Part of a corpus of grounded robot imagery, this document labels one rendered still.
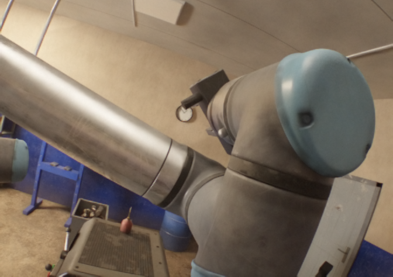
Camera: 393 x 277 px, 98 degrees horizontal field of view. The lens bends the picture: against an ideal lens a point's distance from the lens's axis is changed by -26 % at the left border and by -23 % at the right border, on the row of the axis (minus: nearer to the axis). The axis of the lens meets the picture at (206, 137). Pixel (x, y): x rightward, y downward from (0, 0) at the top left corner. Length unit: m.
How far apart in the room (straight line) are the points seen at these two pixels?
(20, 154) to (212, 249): 0.55
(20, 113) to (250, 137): 0.24
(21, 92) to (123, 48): 4.05
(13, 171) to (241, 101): 0.57
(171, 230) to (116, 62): 3.11
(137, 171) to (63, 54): 4.32
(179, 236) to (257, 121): 3.75
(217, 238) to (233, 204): 0.03
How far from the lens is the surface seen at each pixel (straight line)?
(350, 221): 3.59
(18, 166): 0.64
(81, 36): 4.53
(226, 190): 0.17
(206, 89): 0.32
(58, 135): 0.26
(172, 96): 4.12
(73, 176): 3.83
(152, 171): 0.25
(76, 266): 1.05
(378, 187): 3.43
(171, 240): 3.92
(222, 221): 0.17
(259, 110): 0.16
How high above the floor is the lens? 2.00
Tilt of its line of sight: 1 degrees up
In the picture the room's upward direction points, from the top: 18 degrees clockwise
